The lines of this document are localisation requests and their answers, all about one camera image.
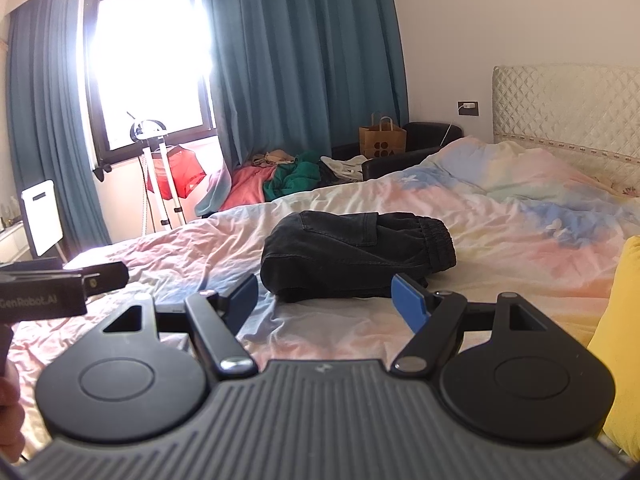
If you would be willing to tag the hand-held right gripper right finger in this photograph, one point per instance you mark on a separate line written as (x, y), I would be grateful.
(410, 305)

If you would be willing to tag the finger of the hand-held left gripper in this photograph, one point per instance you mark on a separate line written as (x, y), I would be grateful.
(107, 276)
(30, 265)

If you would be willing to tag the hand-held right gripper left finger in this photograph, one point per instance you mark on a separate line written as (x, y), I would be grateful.
(245, 302)

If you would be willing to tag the black pants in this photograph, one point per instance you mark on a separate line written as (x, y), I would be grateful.
(350, 255)

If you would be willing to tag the person's left hand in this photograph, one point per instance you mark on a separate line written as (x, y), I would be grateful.
(11, 420)

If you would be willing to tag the white dresser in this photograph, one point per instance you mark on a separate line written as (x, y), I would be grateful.
(12, 242)

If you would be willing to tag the white chair back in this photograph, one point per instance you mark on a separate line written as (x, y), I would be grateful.
(42, 220)

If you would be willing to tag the pink blue cloth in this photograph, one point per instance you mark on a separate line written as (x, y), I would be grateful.
(212, 195)

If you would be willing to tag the pink garment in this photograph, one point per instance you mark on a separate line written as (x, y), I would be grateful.
(245, 187)

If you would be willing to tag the pastel quilt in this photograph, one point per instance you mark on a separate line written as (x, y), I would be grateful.
(500, 230)

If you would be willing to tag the white garment steamer stand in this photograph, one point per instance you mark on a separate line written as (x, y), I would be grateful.
(160, 170)

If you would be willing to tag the red hanging garment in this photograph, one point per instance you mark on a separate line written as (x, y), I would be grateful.
(185, 172)

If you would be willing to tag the green garment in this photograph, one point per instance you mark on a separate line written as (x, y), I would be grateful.
(295, 180)

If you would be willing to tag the beige garment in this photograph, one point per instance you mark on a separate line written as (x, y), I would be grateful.
(272, 158)

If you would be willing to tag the white garment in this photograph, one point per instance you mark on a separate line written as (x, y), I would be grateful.
(345, 167)

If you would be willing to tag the teal curtain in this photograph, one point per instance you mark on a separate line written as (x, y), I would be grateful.
(45, 110)
(310, 50)

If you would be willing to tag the black sofa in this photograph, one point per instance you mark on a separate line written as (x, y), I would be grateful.
(425, 142)

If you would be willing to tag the brown paper bag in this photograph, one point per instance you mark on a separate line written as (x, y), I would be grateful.
(382, 142)

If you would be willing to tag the yellow pillow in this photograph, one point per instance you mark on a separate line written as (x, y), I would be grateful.
(620, 350)

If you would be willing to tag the black framed window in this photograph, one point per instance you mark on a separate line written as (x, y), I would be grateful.
(145, 60)

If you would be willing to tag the quilted cream headboard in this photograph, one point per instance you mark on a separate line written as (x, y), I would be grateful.
(565, 105)

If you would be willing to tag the wall outlet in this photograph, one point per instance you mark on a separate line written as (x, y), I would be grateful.
(468, 108)

